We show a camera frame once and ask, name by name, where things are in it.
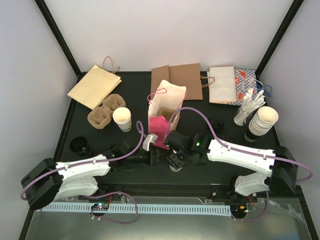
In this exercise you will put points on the black cup lid stack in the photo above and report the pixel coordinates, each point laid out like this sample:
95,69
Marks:
217,123

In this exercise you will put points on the red blue patterned bag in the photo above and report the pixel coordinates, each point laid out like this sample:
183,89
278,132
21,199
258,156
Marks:
244,80

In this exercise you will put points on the brown kraft paper bag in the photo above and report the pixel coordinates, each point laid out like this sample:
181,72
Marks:
188,75

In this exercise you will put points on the stack of paper cups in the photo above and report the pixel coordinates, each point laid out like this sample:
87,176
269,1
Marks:
263,120

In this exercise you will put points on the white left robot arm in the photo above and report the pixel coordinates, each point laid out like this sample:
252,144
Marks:
50,181

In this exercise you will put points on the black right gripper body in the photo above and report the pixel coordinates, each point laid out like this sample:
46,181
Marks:
180,163

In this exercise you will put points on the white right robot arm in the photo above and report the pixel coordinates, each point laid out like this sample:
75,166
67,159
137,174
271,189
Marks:
269,174

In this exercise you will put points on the tan paper bag with handles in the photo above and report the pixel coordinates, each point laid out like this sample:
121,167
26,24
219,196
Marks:
95,86

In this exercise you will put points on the stack of black lids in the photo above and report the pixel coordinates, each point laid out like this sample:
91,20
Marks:
80,146

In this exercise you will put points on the cake print paper bag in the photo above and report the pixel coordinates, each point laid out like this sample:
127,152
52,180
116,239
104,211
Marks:
166,95

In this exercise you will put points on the white paper bag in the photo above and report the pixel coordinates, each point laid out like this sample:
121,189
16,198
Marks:
221,84

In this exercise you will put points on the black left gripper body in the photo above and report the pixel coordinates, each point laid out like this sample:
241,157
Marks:
150,160

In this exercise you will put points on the white plastic cutlery bunch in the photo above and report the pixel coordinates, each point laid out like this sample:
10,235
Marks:
248,106

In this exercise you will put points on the white perforated front rail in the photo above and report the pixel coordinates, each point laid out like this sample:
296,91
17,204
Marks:
130,208

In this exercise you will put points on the white paper coffee cup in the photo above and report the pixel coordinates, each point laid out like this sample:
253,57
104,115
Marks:
122,117

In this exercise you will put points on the brown pulp cup carrier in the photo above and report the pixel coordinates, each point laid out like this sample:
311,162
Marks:
102,115

